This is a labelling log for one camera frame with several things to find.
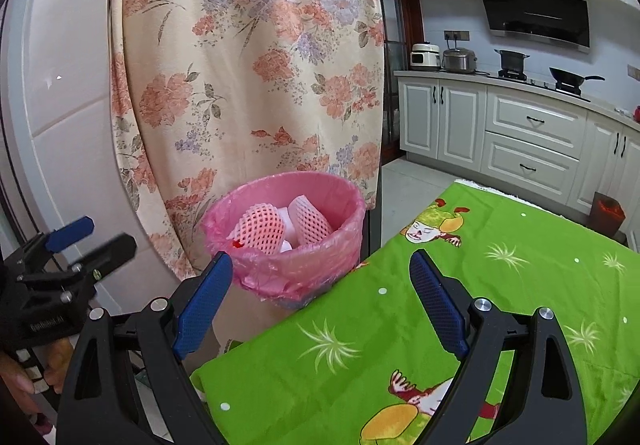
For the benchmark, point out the pink-lined trash bin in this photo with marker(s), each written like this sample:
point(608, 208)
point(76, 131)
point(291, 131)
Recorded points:
point(300, 275)

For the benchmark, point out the wooden glass door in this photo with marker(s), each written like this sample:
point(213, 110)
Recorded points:
point(400, 50)

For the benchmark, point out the white lower kitchen cabinets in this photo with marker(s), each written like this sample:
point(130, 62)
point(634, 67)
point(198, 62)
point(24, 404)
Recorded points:
point(500, 125)

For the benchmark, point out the black range hood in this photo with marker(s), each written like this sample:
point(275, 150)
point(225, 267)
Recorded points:
point(535, 5)

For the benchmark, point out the black stock pot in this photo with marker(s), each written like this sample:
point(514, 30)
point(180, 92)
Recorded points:
point(511, 62)

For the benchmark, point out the floral curtain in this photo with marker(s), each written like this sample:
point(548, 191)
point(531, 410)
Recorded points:
point(240, 50)

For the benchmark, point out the pink foam fruit net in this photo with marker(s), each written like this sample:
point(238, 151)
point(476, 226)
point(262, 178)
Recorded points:
point(310, 220)
point(257, 227)

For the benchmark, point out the dark red box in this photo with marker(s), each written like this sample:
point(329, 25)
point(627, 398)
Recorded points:
point(607, 215)

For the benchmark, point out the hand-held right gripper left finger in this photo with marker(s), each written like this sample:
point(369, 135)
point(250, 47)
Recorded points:
point(202, 310)

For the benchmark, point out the black wall outlet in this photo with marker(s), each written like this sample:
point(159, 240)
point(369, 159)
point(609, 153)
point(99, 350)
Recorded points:
point(456, 35)

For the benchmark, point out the green cartoon tablecloth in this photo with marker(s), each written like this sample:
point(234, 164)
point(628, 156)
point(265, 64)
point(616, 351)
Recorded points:
point(350, 325)

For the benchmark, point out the silver rice cooker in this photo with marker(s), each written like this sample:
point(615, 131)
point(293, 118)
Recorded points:
point(459, 61)

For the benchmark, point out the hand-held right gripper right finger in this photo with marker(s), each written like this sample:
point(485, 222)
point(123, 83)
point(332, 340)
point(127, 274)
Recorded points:
point(440, 307)

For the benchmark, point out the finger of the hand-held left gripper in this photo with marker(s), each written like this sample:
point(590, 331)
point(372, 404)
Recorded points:
point(112, 250)
point(70, 232)

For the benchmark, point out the black frying pan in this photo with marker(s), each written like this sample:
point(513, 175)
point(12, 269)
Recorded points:
point(567, 77)

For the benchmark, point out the grey wall outlet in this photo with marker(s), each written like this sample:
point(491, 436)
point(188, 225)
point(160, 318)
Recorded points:
point(634, 71)

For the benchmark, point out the black gas stove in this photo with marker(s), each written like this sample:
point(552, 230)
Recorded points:
point(540, 84)

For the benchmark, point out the white multi cooker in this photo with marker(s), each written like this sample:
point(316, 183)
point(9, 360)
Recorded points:
point(425, 57)

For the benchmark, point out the person's left hand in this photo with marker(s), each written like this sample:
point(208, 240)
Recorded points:
point(60, 365)

